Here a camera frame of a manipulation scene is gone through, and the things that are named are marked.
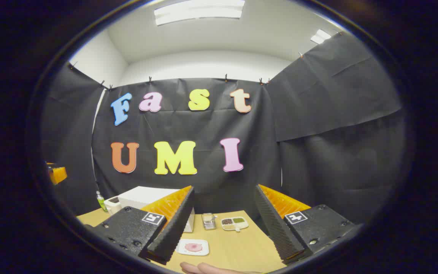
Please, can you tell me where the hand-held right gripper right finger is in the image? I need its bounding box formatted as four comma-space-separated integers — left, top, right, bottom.
254, 184, 358, 265

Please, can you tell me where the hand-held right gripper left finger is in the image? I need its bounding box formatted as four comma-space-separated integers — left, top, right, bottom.
84, 185, 196, 266

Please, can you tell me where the white square plate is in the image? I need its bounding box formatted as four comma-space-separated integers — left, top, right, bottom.
176, 239, 209, 256

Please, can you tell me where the white microwave oven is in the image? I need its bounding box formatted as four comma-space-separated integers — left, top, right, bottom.
117, 186, 195, 233

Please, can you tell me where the divided white spice dish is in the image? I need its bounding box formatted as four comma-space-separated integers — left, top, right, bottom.
221, 217, 249, 232

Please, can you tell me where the green drink bottle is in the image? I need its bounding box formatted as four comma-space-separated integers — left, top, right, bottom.
96, 191, 108, 212

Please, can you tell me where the white toaster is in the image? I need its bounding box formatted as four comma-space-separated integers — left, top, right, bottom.
104, 196, 122, 214

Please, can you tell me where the black backdrop cloth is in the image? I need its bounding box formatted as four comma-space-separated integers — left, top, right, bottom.
40, 32, 408, 229

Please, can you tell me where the small ceiling light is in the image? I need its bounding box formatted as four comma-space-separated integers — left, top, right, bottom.
310, 29, 332, 45

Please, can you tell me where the long ceiling light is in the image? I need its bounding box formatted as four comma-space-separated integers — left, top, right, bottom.
154, 0, 245, 26

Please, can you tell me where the small metal wire basket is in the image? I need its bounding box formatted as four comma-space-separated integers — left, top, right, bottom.
202, 213, 217, 230

